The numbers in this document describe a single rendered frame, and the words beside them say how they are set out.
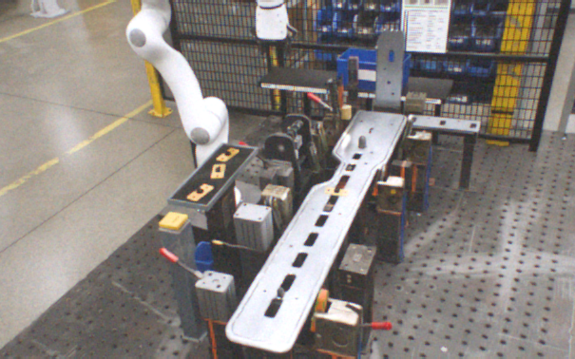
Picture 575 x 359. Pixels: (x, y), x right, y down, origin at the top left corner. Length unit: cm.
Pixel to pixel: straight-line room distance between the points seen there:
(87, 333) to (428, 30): 188
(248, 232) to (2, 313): 195
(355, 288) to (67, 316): 102
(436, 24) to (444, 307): 130
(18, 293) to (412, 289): 222
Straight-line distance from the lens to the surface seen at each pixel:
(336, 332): 145
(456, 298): 203
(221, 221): 187
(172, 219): 164
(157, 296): 210
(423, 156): 226
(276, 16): 187
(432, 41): 274
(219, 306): 157
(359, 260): 163
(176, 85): 204
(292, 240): 175
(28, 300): 342
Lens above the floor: 209
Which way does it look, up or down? 32 degrees down
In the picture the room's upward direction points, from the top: 4 degrees counter-clockwise
